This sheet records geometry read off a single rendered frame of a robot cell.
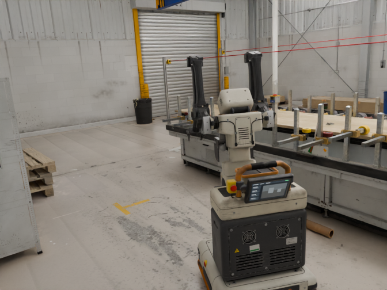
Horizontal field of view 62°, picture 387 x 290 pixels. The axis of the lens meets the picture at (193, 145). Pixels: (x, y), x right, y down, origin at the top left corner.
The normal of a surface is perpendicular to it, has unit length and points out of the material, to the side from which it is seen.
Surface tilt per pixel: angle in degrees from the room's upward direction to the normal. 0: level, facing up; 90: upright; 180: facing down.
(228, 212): 90
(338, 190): 92
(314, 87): 90
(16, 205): 90
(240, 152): 82
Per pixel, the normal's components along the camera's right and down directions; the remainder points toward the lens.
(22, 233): 0.58, 0.16
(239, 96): 0.11, -0.49
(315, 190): -0.81, 0.18
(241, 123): 0.19, 0.08
